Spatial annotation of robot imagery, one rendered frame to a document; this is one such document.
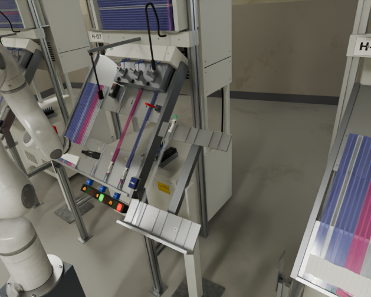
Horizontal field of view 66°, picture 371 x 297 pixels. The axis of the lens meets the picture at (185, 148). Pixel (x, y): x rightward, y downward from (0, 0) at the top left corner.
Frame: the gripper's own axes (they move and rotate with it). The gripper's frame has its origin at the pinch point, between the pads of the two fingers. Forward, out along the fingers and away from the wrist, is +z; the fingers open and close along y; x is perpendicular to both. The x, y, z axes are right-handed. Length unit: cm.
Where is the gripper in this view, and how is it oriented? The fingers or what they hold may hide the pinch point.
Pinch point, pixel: (92, 153)
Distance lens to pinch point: 143.0
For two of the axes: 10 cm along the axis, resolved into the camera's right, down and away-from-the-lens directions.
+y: 8.0, 2.3, -5.6
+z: 5.2, 2.3, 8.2
